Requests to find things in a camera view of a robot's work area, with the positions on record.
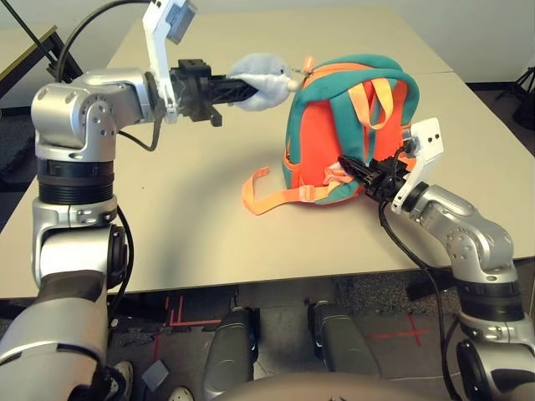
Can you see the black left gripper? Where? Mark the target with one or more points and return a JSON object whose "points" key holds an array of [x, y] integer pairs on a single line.
{"points": [[194, 87]]}

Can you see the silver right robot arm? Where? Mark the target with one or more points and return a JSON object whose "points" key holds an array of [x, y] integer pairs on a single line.
{"points": [[472, 225]]}

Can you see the grey right robot leg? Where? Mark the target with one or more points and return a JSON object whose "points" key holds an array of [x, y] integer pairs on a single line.
{"points": [[342, 338]]}

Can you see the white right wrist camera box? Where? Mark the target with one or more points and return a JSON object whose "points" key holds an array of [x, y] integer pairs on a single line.
{"points": [[428, 142]]}

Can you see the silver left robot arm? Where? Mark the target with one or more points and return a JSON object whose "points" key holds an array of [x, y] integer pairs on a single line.
{"points": [[83, 104]]}

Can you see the black frame with yellow edge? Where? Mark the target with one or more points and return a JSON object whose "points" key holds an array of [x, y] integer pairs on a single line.
{"points": [[46, 50]]}

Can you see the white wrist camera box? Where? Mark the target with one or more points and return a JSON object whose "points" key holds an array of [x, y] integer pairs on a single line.
{"points": [[161, 42], [428, 142]]}

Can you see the black tripod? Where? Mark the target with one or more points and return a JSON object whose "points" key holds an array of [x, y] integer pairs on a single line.
{"points": [[524, 83]]}

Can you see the grey robot leg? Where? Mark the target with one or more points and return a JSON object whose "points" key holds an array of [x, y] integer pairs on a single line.
{"points": [[230, 351], [342, 338]]}

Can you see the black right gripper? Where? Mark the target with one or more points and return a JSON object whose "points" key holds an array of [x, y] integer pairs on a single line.
{"points": [[388, 179]]}

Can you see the black foam mat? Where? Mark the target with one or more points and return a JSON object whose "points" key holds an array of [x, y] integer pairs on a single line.
{"points": [[14, 154]]}

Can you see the grey-blue plush dolphin charm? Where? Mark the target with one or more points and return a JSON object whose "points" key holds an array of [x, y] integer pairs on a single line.
{"points": [[263, 69]]}

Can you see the grey robot torso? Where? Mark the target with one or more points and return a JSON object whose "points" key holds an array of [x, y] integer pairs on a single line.
{"points": [[326, 388]]}

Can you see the small grey square block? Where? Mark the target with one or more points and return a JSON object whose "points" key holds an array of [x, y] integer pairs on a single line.
{"points": [[154, 374]]}

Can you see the orange and teal backpack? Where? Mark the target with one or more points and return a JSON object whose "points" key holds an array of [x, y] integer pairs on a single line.
{"points": [[322, 138]]}

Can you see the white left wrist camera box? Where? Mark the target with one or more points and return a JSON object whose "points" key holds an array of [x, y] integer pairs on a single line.
{"points": [[161, 42]]}

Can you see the grey left robot leg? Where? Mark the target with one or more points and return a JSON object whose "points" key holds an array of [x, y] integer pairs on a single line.
{"points": [[230, 351]]}

